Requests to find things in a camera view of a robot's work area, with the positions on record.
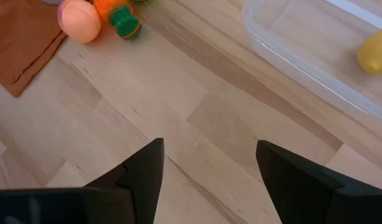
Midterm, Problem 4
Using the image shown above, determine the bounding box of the yellow toy lemon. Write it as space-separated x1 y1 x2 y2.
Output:
357 26 382 75

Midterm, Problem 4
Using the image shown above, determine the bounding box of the clear plastic tupperware container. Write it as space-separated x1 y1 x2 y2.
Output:
242 0 382 122

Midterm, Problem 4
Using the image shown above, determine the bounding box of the orange-brown cloth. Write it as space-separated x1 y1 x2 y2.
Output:
0 0 67 98

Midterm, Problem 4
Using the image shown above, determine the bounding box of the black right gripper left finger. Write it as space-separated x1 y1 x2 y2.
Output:
83 138 165 224

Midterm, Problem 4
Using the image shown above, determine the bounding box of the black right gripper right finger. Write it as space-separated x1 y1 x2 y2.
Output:
256 139 382 224

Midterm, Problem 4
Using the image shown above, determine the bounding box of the pink toy peach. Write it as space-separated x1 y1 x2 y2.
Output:
57 0 102 44

